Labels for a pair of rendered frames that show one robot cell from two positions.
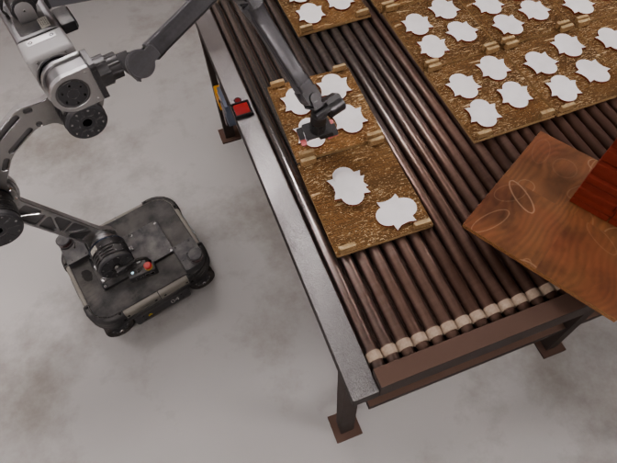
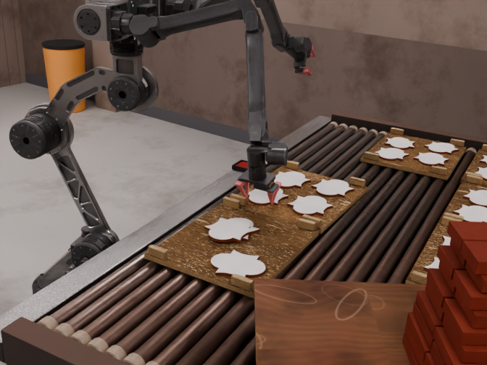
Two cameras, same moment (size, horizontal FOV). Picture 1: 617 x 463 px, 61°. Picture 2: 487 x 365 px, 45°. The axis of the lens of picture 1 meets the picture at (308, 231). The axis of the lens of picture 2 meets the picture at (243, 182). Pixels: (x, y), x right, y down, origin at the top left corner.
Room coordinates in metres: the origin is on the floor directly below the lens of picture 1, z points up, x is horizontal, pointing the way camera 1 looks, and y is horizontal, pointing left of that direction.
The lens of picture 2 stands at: (0.01, -1.27, 1.77)
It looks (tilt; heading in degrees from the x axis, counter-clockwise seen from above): 23 degrees down; 45
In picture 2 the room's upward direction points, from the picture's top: 3 degrees clockwise
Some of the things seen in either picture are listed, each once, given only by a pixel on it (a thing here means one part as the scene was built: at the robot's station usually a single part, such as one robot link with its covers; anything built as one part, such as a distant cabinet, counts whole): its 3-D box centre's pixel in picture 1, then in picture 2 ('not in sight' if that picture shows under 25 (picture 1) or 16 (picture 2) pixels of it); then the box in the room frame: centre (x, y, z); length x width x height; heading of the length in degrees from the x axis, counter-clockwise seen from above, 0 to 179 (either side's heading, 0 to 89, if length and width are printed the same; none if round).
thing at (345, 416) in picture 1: (347, 401); not in sight; (0.49, -0.10, 0.43); 0.12 x 0.12 x 0.85; 17
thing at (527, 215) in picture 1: (573, 216); (386, 358); (0.86, -0.84, 1.03); 0.50 x 0.50 x 0.02; 46
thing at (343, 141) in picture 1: (323, 112); (299, 195); (1.49, -0.09, 0.93); 0.41 x 0.35 x 0.02; 14
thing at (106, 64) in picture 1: (106, 69); (122, 23); (1.20, 0.54, 1.45); 0.09 x 0.08 x 0.12; 30
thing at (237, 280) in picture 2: (421, 223); (242, 282); (0.93, -0.38, 0.95); 0.06 x 0.02 x 0.03; 106
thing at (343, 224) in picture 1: (362, 194); (235, 243); (1.08, -0.20, 0.93); 0.41 x 0.35 x 0.02; 16
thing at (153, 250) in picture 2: (347, 247); (158, 252); (0.85, -0.12, 0.95); 0.06 x 0.02 x 0.03; 106
